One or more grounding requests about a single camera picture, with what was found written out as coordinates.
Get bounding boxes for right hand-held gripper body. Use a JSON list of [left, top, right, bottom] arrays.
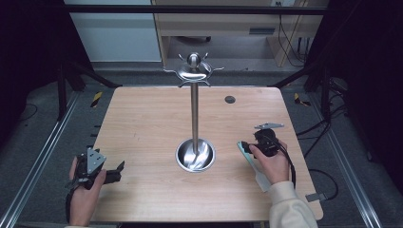
[[252, 122, 285, 159]]

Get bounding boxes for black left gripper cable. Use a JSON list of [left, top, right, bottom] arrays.
[[65, 185, 80, 224]]

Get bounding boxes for grey plug with black cable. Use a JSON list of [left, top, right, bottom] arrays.
[[304, 168, 339, 203]]

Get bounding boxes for aluminium floor rail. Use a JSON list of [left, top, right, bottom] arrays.
[[307, 94, 385, 228], [0, 90, 81, 228]]

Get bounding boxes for steel utensil stand with hooks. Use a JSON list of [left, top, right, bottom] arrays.
[[163, 51, 225, 174]]

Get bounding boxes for black metal stand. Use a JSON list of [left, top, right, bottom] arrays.
[[56, 59, 124, 122], [267, 60, 334, 123]]

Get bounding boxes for black floor cables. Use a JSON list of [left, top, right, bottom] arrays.
[[296, 77, 350, 160]]

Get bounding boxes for white cabinet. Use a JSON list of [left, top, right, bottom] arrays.
[[64, 0, 163, 64]]

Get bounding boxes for light wooden desk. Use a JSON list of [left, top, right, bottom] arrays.
[[151, 0, 331, 68]]

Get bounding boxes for black horizontal frame bar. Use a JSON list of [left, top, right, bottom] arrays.
[[62, 4, 328, 16]]

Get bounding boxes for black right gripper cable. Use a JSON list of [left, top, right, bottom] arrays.
[[267, 134, 297, 190]]

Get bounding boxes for black cables under desk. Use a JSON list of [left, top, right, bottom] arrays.
[[277, 1, 313, 68]]

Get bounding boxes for person's right hand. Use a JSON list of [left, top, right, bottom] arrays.
[[248, 140, 291, 186]]

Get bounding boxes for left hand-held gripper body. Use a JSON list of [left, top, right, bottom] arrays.
[[66, 146, 107, 191]]

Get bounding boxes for person's left hand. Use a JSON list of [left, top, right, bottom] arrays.
[[68, 156, 107, 222]]

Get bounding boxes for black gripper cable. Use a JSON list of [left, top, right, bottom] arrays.
[[267, 134, 297, 190], [65, 185, 80, 224]]

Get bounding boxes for yellow black floor tape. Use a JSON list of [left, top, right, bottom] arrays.
[[293, 92, 312, 107], [90, 90, 105, 108]]

